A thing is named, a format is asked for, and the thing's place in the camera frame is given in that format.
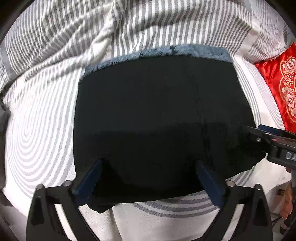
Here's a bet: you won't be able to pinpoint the black trousers with blue trim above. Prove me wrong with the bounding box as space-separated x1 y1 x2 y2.
73 45 265 212

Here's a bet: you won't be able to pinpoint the person right hand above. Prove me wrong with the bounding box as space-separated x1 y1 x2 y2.
280 181 295 220

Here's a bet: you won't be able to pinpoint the red embroidered cushion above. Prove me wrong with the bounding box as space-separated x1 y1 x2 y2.
255 43 296 133

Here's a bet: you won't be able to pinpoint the white patterned mattress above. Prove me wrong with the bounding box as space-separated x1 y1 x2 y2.
1 55 285 240

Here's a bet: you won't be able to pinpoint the striped grey white duvet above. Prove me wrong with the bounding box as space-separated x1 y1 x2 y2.
1 1 288 92

